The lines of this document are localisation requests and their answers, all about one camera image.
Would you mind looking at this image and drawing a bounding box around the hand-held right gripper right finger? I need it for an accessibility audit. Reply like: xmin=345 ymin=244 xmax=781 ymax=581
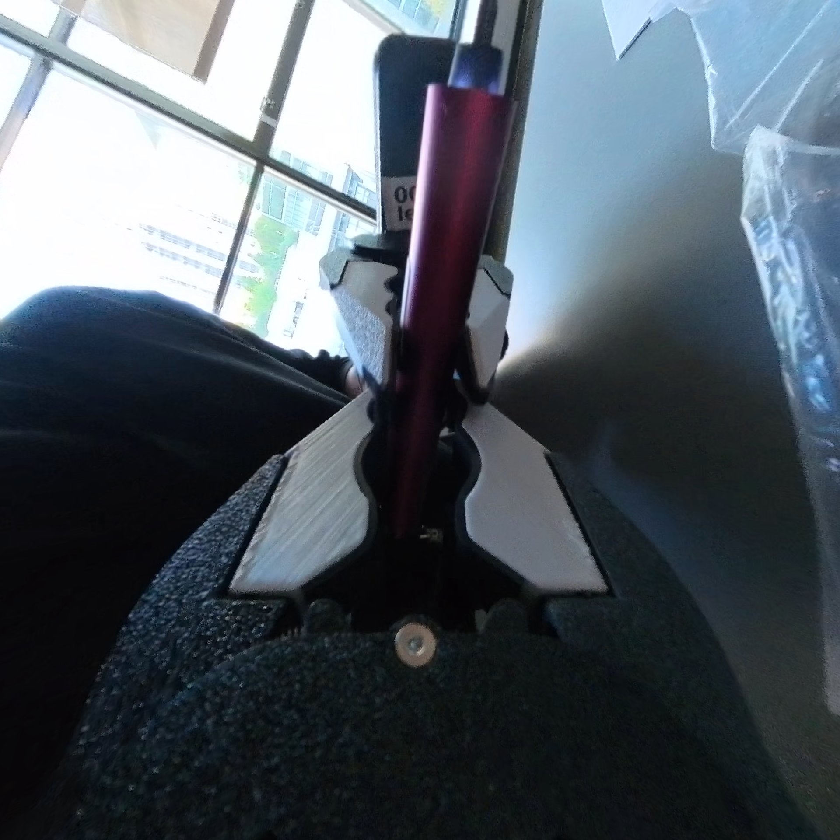
xmin=453 ymin=397 xmax=610 ymax=595

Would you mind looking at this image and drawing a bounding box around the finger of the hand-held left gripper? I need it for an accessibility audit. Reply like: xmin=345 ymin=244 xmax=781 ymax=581
xmin=319 ymin=252 xmax=403 ymax=401
xmin=456 ymin=256 xmax=511 ymax=404

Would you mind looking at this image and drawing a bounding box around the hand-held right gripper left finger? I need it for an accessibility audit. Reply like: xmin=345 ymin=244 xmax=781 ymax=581
xmin=228 ymin=390 xmax=395 ymax=598

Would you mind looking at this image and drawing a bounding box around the red electric screwdriver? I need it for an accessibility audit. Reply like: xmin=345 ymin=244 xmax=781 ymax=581
xmin=384 ymin=0 xmax=519 ymax=544

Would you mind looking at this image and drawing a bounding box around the large window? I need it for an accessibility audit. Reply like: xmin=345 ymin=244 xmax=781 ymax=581
xmin=0 ymin=0 xmax=460 ymax=342

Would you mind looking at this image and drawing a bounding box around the white paper sheet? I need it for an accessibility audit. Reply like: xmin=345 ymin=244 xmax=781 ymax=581
xmin=600 ymin=0 xmax=697 ymax=61

